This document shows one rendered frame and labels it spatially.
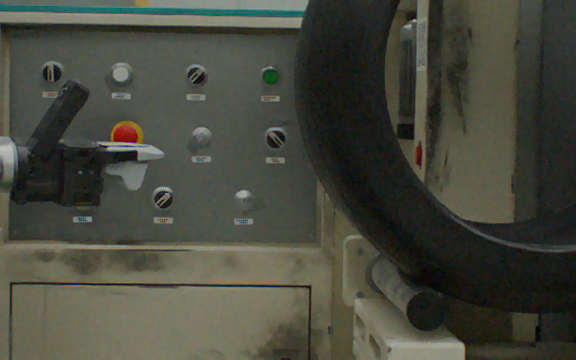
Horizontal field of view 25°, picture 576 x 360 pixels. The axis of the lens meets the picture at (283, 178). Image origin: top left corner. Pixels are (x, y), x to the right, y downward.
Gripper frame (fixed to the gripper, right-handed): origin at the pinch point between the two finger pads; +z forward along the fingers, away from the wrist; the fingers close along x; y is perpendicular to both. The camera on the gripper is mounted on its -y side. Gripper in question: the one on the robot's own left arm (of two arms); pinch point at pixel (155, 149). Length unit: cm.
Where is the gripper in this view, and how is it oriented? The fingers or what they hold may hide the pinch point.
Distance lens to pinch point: 183.0
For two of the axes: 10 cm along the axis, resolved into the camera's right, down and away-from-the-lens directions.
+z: 9.1, -0.1, 4.2
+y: -0.7, 9.8, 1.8
